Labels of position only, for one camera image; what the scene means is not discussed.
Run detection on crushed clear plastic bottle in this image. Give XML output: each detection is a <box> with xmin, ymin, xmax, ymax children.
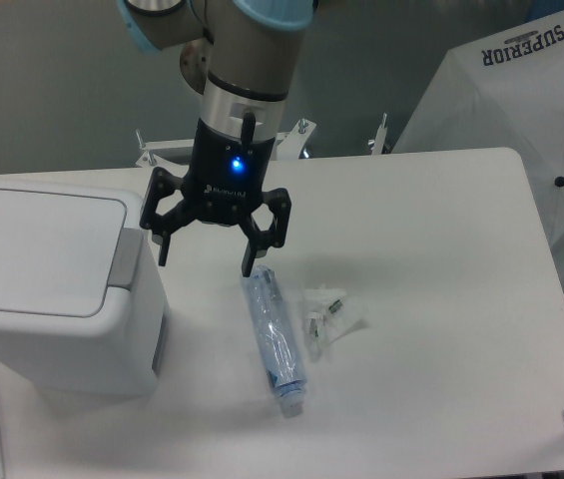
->
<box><xmin>242</xmin><ymin>265</ymin><xmax>307</xmax><ymax>418</ymax></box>

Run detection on white mounting bracket with bolts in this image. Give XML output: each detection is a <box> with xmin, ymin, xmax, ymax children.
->
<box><xmin>135</xmin><ymin>113</ymin><xmax>393</xmax><ymax>168</ymax></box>

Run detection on crumpled clear plastic bag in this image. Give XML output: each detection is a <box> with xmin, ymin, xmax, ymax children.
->
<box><xmin>301</xmin><ymin>284</ymin><xmax>366</xmax><ymax>362</ymax></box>

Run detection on white push-top trash can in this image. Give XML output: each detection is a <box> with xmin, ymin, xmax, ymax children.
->
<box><xmin>0</xmin><ymin>179</ymin><xmax>168</xmax><ymax>396</ymax></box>

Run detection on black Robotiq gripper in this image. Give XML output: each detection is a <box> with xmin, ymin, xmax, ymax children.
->
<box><xmin>140</xmin><ymin>117</ymin><xmax>291</xmax><ymax>277</ymax></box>

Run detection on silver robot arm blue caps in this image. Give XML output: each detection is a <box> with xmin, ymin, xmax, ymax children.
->
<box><xmin>117</xmin><ymin>1</ymin><xmax>316</xmax><ymax>277</ymax></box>

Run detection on white Superior umbrella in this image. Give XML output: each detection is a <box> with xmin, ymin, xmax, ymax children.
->
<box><xmin>390</xmin><ymin>2</ymin><xmax>564</xmax><ymax>260</ymax></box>

